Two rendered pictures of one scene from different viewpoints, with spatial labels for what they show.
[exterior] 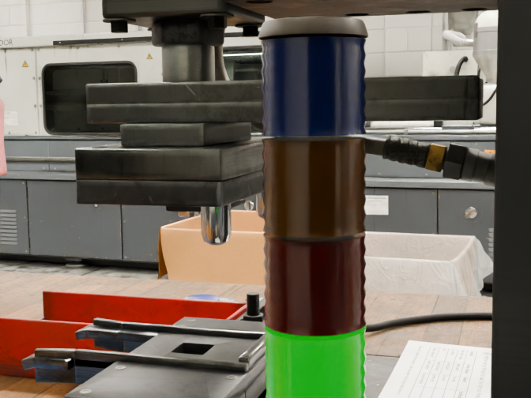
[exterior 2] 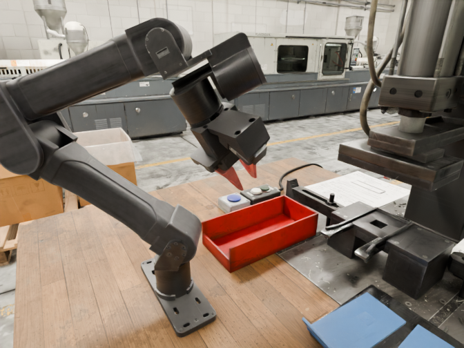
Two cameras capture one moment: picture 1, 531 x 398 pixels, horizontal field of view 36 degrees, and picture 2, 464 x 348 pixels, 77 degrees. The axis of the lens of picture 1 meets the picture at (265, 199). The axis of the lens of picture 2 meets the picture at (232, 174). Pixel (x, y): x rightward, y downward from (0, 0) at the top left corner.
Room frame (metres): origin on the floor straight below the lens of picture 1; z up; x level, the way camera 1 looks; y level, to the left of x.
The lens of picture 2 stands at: (0.50, 0.64, 1.31)
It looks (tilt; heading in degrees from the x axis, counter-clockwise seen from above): 22 degrees down; 310
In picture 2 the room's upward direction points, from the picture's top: straight up
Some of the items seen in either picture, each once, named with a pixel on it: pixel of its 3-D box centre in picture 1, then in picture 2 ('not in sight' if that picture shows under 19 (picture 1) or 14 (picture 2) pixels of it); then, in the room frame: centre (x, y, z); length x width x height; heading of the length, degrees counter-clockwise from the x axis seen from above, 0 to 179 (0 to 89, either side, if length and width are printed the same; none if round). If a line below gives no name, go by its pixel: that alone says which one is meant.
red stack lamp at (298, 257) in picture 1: (314, 278); not in sight; (0.30, -0.02, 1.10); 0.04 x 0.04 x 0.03
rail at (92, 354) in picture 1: (159, 373); (393, 237); (0.56, 0.08, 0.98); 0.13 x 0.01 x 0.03; 73
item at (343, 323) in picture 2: not in sight; (355, 320); (0.56, 0.28, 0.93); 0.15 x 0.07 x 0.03; 70
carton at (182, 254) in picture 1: (244, 291); (18, 174); (3.16, 0.09, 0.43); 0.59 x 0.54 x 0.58; 159
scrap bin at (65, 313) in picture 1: (119, 337); (261, 228); (0.82, 0.15, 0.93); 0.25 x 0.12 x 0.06; 73
